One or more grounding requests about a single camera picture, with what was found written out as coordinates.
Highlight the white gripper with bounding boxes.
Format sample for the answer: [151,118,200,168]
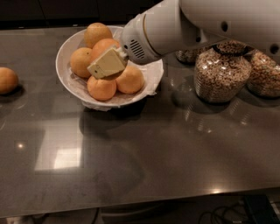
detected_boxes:
[87,13,161,79]

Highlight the orange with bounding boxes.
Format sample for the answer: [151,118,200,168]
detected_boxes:
[90,38,120,62]
[115,66,144,95]
[87,77,116,101]
[70,47,92,79]
[0,67,18,95]
[84,23,113,48]

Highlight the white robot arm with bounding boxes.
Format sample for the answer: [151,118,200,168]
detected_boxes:
[87,0,280,79]

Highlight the white paper bowl liner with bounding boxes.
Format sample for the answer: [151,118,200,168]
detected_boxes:
[68,26,165,112]

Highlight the white bowl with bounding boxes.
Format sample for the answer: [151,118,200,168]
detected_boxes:
[55,25,165,109]

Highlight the left glass cereal jar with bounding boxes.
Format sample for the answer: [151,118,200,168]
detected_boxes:
[175,48,207,65]

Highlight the glass cereal jar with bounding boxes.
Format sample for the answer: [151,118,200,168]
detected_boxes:
[175,48,207,65]
[247,51,280,98]
[193,40,251,103]

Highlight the orange on table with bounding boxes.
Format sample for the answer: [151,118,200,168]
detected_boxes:
[0,67,18,95]

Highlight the front glass cereal jar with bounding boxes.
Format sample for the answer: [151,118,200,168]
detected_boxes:
[193,40,251,103]

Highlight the right glass cereal jar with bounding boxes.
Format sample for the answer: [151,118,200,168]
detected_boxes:
[247,51,280,98]

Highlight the black box under table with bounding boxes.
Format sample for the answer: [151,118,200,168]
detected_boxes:
[243,195,280,224]

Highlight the black cables under table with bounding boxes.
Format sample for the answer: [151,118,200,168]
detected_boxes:
[198,202,249,224]

